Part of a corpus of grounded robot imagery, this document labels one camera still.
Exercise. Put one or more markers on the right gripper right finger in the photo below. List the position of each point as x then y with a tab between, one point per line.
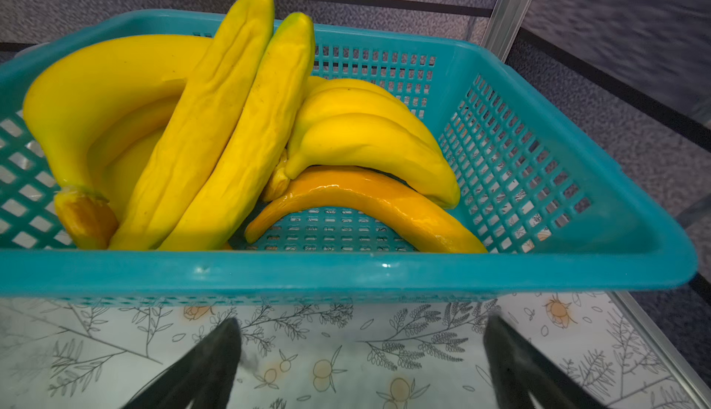
522	375

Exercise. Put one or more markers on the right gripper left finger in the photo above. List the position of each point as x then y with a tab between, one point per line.
203	378

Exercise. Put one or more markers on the yellow banana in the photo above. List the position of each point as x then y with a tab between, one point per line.
199	128
231	192

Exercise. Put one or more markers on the banana bunch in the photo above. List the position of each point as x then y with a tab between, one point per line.
97	115
351	122

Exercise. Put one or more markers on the teal plastic basket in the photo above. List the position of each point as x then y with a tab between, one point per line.
556	213

